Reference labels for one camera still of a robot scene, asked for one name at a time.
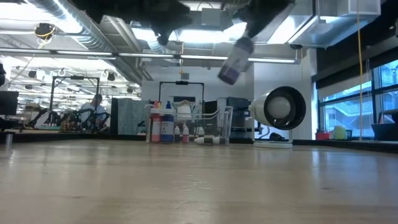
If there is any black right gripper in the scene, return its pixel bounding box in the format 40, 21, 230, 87
231, 0, 296, 39

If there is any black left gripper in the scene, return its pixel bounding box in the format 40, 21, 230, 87
71, 0, 193, 47

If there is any large purple food coloring bottle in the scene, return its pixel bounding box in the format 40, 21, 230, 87
217, 36, 256, 86

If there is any large red food coloring bottle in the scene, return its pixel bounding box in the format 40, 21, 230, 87
150, 100, 162, 143

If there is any large blue food coloring bottle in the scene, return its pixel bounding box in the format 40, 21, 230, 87
160, 100, 175, 144

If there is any white draped equipment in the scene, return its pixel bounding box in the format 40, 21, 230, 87
169, 100, 200, 134

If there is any black cabinet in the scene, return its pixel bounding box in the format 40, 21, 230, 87
217, 96, 252, 139

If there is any grey partition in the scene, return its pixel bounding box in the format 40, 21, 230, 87
110, 97, 150, 136

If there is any person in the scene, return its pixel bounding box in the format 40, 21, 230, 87
79, 93, 109, 130

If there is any clear plastic bin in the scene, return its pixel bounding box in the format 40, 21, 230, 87
145, 104, 234, 146

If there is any green container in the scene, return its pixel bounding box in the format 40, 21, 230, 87
333, 124, 347, 140

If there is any black tub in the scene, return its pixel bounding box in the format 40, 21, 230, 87
371, 123, 398, 142

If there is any black monitor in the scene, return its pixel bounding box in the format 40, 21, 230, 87
0, 90, 20, 116

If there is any black frame rig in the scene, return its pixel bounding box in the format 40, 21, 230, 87
51, 75, 101, 133
159, 81, 205, 103

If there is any rectangular metal ceiling duct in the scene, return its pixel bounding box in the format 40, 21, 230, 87
273, 0, 382, 50

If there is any round metal ceiling duct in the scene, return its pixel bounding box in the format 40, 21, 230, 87
26, 0, 144, 83

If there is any yellow black cable coil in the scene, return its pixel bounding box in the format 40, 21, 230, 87
34, 22, 57, 40

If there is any black aluminium table frame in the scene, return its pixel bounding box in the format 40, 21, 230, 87
0, 130, 398, 154

